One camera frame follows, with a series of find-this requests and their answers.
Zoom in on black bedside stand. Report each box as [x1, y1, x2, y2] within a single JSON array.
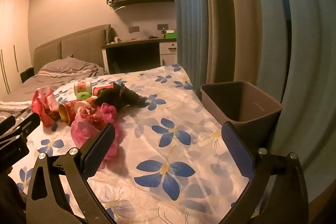
[[20, 68, 35, 83]]

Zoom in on brown plastic trash bin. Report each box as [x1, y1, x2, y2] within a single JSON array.
[[201, 81, 283, 130]]

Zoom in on grey striped bedding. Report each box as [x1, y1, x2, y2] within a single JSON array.
[[0, 57, 106, 119]]

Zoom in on white wardrobe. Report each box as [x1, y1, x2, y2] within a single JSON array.
[[0, 0, 35, 95]]

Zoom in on small red cup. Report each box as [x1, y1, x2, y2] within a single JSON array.
[[92, 85, 114, 97]]

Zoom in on blue and beige curtain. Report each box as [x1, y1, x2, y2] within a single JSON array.
[[170, 0, 336, 189]]

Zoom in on pink plastic bag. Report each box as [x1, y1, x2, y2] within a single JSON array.
[[71, 104, 121, 161]]

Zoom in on red plastic bag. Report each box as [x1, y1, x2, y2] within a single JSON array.
[[31, 87, 60, 128]]

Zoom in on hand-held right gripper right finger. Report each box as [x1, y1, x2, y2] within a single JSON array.
[[218, 121, 310, 224]]

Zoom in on red gold-lined paper cup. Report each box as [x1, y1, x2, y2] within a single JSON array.
[[58, 101, 80, 126]]

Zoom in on dark wooden desk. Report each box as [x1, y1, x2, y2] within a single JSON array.
[[102, 38, 179, 75]]

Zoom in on beige padded headboard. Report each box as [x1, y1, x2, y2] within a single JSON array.
[[34, 24, 112, 75]]

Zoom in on white drawer unit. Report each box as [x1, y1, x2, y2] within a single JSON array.
[[159, 42, 179, 67]]

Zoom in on black cloth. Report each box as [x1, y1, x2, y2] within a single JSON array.
[[94, 83, 148, 110]]

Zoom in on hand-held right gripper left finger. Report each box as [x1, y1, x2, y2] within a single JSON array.
[[25, 123, 117, 224]]

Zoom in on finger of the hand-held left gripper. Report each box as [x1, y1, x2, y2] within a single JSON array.
[[14, 112, 42, 140], [0, 115, 17, 136]]

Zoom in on white red-print paper cup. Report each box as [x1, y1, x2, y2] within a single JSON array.
[[75, 99, 95, 114], [74, 80, 93, 95]]

